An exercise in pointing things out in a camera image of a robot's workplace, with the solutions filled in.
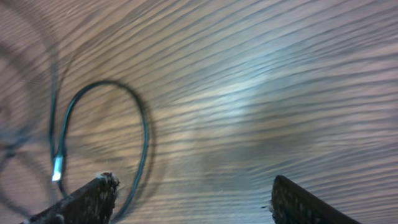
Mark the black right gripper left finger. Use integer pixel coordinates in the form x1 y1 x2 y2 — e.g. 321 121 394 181
21 172 119 224

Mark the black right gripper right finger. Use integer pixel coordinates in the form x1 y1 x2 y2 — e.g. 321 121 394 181
270 175 359 224

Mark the thick black USB cable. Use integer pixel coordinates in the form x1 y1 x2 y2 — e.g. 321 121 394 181
49 62 150 223

